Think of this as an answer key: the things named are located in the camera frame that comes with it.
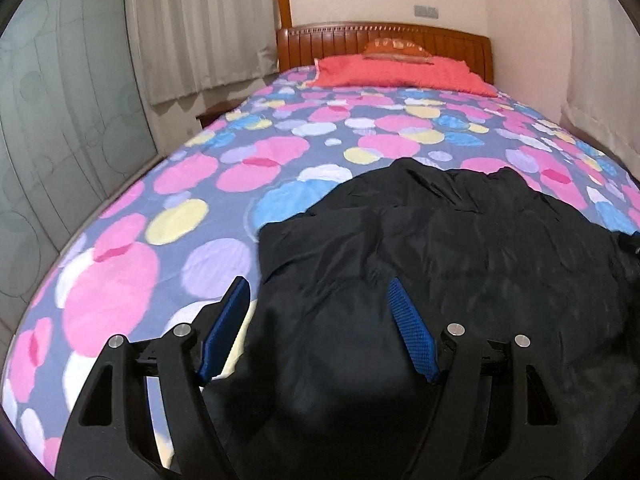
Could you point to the wooden headboard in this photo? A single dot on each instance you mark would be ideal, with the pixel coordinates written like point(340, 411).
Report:
point(325, 42)

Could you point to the wooden nightstand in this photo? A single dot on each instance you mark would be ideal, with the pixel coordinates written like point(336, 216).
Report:
point(212, 115)

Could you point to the polka dot bedspread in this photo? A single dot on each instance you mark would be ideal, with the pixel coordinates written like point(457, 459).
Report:
point(210, 170)

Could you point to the black jacket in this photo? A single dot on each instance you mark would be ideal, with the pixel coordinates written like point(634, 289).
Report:
point(400, 260)

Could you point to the grey wall switch plate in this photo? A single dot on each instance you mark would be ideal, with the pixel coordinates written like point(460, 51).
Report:
point(426, 10)

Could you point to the beige striped curtain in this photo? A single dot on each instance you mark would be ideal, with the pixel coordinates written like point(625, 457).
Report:
point(200, 25)

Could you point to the cream sheer curtain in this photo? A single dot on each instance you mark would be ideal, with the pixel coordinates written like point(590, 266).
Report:
point(600, 60)

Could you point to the orange patterned cushion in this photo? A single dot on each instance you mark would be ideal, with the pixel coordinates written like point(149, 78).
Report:
point(397, 49)

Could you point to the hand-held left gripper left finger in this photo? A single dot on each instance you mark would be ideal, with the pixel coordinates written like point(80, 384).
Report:
point(224, 330)

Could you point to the red pillow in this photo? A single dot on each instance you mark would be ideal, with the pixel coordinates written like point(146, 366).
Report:
point(400, 72)

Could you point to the frosted glass sliding door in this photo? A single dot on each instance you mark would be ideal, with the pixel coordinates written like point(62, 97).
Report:
point(65, 120)

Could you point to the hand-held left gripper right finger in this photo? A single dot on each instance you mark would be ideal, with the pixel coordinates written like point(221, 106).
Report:
point(411, 325)

